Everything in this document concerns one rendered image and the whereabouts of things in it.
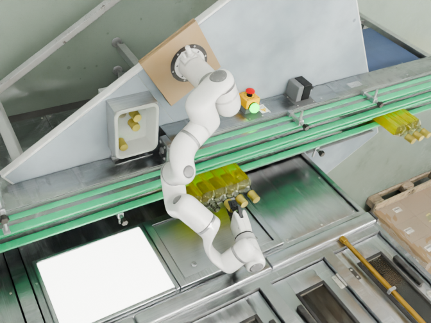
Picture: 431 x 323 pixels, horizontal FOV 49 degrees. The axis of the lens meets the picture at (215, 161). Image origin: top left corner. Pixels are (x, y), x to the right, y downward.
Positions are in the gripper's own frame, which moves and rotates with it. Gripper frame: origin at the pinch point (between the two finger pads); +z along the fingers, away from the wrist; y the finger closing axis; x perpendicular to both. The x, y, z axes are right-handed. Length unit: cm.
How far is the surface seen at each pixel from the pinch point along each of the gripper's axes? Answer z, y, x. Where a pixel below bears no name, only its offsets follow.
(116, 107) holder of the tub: 25, 33, 41
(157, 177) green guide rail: 17.9, 3.4, 26.3
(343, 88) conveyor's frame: 54, 17, -72
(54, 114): 91, -16, 64
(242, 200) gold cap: 2.0, 1.3, -4.5
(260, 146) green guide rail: 27.4, 6.6, -20.3
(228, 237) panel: -4.0, -12.8, 0.8
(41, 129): 80, -16, 71
